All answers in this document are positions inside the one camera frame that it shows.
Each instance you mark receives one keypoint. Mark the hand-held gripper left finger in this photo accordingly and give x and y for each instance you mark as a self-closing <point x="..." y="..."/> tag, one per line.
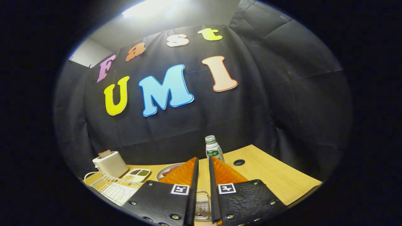
<point x="163" y="204"/>

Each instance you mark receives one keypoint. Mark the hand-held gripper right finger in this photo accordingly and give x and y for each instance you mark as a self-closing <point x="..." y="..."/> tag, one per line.
<point x="245" y="204"/>

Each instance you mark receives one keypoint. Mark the black backdrop cloth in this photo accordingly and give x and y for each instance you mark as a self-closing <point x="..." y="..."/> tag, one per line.
<point x="251" y="110"/>

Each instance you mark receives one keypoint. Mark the white drip tray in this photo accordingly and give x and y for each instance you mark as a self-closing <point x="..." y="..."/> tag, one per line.
<point x="125" y="197"/>

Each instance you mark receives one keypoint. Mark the beige plate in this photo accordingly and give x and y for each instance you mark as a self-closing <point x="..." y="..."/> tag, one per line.
<point x="160" y="174"/>

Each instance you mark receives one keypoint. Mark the black table grommet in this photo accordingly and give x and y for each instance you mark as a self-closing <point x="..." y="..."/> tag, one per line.
<point x="239" y="162"/>

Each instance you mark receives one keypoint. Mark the toast slice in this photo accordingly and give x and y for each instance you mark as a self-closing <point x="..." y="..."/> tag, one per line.
<point x="104" y="153"/>

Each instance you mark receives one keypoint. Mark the white drink bottle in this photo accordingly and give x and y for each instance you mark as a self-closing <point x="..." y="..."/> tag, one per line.
<point x="213" y="150"/>

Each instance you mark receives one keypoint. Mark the red meat piece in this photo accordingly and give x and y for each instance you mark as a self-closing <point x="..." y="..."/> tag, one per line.
<point x="168" y="171"/>

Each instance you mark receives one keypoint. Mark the divided tray of beans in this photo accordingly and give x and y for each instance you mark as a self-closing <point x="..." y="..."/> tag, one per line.
<point x="139" y="175"/>

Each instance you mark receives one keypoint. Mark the white toaster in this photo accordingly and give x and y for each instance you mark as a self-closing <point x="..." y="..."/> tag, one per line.
<point x="111" y="166"/>

